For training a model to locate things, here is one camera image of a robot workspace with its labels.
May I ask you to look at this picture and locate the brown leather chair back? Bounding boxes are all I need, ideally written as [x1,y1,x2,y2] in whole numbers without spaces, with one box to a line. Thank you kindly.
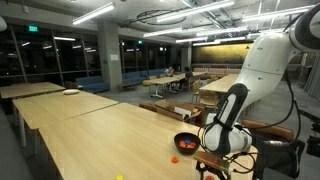
[242,120,294,140]

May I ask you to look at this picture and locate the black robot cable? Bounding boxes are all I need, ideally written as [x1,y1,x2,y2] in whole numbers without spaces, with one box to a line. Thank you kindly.
[197,71,303,174]

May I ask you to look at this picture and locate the blue token inside bowl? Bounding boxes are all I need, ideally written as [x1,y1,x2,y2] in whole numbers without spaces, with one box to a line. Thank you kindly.
[185,140,191,145]

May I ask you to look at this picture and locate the orange tokens inside bowl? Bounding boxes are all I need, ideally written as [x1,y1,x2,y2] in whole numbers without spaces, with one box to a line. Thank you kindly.
[179,141,197,149]

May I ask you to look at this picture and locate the white plate on far table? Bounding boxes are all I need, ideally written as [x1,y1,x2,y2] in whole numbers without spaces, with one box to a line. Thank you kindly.
[63,89,80,95]

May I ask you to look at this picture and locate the green exit sign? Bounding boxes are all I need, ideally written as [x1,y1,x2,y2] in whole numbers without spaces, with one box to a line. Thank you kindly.
[28,26,39,32]

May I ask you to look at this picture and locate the black bowl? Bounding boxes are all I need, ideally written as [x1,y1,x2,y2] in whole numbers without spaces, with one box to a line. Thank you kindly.
[174,132,200,155]

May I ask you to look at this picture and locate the blue sofa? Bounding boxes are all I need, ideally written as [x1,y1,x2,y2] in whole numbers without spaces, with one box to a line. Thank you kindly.
[75,76,110,93]

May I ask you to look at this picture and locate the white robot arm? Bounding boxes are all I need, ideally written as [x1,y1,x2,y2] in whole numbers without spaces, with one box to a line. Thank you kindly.
[201,4,320,157]

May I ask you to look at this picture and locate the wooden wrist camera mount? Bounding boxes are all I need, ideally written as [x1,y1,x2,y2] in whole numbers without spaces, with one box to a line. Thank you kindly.
[194,151,232,174]

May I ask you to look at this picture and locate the orange token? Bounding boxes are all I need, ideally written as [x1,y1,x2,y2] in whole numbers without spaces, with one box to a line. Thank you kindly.
[206,175,215,180]
[171,157,179,163]

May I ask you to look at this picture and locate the yellow block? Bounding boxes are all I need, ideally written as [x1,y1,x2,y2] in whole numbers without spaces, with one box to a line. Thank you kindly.
[116,175,123,180]

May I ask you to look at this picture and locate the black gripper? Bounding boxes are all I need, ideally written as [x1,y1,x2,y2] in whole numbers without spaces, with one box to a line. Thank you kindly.
[196,161,230,180]

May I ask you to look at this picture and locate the black tripod camera right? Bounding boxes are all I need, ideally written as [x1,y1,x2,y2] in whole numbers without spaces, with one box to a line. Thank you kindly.
[298,108,320,158]

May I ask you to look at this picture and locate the black bag on chair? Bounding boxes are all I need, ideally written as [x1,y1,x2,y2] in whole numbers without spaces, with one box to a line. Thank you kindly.
[252,133,305,179]

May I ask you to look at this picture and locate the open cardboard box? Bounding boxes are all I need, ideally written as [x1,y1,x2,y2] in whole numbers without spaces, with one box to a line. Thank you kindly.
[155,99,205,126]

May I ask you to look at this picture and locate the seated person in dark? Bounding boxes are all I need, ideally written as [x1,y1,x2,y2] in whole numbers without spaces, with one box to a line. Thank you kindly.
[179,66,193,90]

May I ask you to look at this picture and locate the seated person in white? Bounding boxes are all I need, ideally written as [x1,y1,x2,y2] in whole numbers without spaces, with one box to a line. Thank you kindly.
[164,66,174,77]

